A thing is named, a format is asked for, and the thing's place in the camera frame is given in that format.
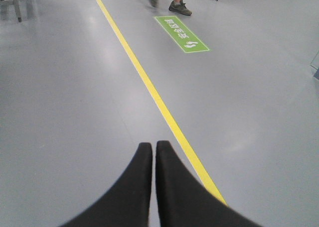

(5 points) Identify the stainless steel shelf frame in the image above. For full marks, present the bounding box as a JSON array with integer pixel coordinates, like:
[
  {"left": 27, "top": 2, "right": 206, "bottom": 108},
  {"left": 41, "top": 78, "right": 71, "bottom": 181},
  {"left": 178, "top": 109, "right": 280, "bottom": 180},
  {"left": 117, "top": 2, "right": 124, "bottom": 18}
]
[{"left": 0, "top": 0, "right": 22, "bottom": 23}]

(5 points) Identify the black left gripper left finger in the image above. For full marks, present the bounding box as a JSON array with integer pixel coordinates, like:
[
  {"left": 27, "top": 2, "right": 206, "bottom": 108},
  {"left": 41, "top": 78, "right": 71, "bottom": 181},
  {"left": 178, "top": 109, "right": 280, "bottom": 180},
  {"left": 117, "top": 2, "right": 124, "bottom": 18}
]
[{"left": 63, "top": 142, "right": 153, "bottom": 227}]

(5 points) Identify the passer-by olive sneaker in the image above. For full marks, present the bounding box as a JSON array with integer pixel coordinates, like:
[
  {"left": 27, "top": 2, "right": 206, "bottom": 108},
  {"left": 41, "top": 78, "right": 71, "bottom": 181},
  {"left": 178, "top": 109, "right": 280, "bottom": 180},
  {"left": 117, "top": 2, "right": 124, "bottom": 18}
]
[{"left": 168, "top": 0, "right": 192, "bottom": 16}]

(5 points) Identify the green floor safety sign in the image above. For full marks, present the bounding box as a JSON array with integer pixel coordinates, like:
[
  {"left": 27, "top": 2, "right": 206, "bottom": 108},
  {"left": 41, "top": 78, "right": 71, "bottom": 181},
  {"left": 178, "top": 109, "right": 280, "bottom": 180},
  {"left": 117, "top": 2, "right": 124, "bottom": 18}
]
[{"left": 154, "top": 16, "right": 210, "bottom": 53}]

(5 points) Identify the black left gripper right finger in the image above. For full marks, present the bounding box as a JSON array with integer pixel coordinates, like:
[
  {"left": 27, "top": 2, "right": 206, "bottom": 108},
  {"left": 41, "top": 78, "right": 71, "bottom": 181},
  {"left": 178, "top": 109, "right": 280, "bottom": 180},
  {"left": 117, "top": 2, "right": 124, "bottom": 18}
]
[{"left": 156, "top": 140, "right": 257, "bottom": 227}]

